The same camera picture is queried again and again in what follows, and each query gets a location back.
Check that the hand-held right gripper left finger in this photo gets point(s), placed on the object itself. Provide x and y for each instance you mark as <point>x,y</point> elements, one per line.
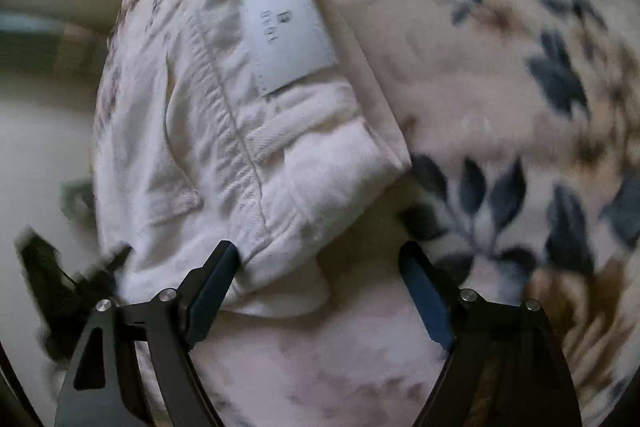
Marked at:
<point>210,294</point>

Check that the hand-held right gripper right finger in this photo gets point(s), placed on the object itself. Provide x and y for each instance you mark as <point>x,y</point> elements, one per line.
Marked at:
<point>425,297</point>

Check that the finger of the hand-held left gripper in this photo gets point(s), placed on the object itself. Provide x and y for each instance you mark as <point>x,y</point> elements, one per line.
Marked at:
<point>107,267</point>

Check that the white pants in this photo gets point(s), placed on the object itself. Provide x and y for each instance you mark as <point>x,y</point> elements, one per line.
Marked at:
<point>210,147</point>

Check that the floral bed sheet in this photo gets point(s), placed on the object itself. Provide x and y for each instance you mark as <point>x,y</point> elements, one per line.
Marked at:
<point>475,82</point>

